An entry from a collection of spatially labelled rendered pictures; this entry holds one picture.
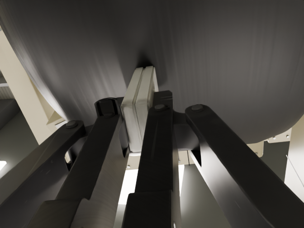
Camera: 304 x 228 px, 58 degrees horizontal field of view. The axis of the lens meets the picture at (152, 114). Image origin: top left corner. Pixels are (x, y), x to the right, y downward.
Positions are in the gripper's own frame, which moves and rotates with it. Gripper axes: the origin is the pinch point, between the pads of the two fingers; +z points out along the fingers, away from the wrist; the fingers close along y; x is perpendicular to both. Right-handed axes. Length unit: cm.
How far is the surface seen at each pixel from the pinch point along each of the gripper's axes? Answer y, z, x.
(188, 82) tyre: 3.1, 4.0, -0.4
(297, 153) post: 26, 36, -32
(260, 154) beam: 24, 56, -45
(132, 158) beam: -16, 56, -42
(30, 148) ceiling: -249, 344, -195
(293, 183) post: 26, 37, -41
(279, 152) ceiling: 113, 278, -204
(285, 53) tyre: 10.0, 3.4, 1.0
